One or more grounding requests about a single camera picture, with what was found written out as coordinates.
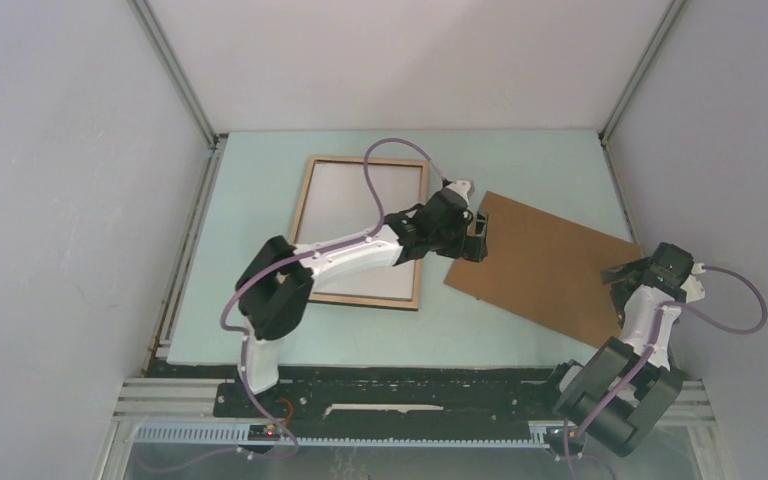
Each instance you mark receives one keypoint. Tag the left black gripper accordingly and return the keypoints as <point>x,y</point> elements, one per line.
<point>471,247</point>

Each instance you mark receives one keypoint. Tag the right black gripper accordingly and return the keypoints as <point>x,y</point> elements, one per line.
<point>618,273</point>

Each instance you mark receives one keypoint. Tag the brown cardboard backing board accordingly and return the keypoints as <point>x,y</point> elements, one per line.
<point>545,269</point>

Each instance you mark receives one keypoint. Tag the wooden picture frame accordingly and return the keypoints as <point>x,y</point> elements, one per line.
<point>301,212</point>

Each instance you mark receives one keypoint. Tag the photo print sheet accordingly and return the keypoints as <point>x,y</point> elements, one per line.
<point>344,199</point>

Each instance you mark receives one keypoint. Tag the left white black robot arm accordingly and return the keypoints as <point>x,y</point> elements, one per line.
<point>274,290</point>

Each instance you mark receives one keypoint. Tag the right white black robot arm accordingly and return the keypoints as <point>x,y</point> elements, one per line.
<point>627,386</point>

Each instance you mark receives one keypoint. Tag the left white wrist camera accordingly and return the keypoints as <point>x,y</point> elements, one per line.
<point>463,187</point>

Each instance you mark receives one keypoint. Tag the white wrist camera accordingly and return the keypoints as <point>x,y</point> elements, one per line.
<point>463,187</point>
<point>693,289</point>

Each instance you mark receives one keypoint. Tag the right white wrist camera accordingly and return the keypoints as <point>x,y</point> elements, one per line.
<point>693,289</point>

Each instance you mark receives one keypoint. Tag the white cable duct strip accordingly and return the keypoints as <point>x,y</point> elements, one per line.
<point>239,435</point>

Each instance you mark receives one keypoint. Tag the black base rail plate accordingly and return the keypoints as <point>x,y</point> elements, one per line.
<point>403,403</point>

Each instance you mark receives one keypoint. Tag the right corner aluminium post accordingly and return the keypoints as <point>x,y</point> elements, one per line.
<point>646,61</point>

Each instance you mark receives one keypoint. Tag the corner aluminium post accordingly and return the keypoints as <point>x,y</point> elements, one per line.
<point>150,23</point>
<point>646,61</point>

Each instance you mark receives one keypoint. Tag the aluminium frame rails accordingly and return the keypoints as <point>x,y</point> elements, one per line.
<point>193,399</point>

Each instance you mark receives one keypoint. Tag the left corner aluminium post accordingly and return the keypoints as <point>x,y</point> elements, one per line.
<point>150,23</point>

